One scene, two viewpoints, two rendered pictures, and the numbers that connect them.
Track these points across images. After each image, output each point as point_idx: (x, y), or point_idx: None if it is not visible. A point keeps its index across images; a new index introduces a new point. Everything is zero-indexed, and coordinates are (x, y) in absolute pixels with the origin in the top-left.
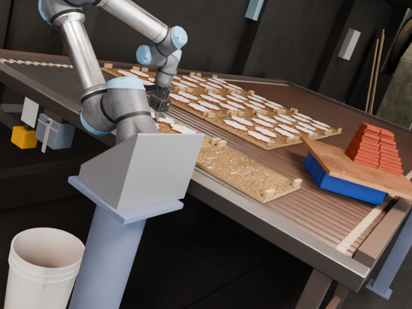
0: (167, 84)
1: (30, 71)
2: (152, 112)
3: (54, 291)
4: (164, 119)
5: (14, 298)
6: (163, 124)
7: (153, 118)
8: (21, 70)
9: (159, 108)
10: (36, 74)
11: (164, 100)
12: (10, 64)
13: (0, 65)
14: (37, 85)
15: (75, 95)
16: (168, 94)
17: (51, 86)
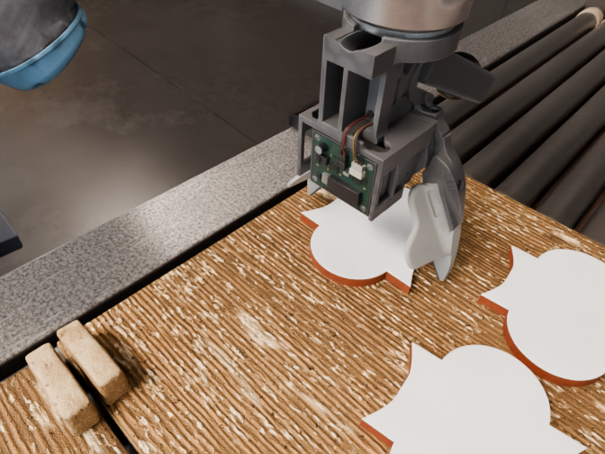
0: (361, 23)
1: (585, 37)
2: (604, 268)
3: None
4: (560, 321)
5: None
6: (491, 321)
7: (511, 269)
8: (559, 28)
9: (311, 165)
10: (576, 43)
11: (319, 122)
12: (576, 17)
13: (543, 12)
14: (481, 49)
15: (508, 95)
16: (342, 96)
17: (509, 62)
